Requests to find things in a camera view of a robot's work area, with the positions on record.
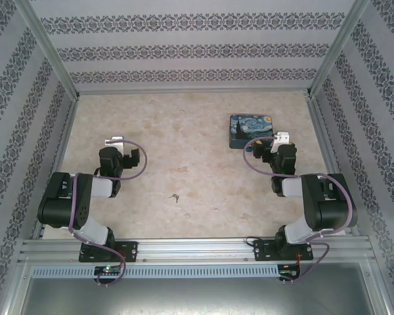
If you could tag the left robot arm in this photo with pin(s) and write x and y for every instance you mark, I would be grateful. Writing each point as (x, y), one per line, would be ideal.
(62, 203)

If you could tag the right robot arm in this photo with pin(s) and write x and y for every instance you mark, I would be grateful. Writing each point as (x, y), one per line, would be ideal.
(331, 210)

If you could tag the starry night tin box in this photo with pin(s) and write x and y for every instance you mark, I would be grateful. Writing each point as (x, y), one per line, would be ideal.
(249, 128)

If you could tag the left circuit board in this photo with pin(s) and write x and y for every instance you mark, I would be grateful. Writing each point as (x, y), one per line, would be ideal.
(108, 270)

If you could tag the circuit board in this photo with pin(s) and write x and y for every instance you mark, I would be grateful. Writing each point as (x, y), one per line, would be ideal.
(289, 272)
(108, 270)

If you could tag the right circuit board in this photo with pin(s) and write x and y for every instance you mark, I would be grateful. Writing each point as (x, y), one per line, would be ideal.
(289, 272)

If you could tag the grey metal panel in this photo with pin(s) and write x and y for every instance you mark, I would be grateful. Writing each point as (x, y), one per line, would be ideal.
(197, 295)

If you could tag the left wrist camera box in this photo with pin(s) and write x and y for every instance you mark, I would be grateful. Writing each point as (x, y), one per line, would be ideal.
(115, 143)

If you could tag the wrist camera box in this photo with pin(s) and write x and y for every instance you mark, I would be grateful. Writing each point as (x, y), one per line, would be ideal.
(115, 143)
(280, 141)

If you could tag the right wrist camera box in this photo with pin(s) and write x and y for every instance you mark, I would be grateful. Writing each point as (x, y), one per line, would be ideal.
(280, 141)

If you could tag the aluminium side rail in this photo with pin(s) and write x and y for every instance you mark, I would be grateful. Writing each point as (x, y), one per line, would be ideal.
(61, 147)
(328, 147)

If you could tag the black left mount plate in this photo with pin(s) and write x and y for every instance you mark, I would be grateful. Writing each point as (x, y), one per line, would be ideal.
(131, 251)

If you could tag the black mount plate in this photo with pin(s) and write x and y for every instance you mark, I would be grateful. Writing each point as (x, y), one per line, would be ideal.
(261, 251)
(131, 251)

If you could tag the black right mount plate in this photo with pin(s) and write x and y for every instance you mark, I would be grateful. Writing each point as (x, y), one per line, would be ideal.
(261, 251)

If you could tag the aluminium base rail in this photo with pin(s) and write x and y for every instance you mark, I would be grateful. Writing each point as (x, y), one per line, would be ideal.
(197, 249)

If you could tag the aluminium frame post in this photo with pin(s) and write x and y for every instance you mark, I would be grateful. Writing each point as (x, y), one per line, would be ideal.
(49, 46)
(338, 49)

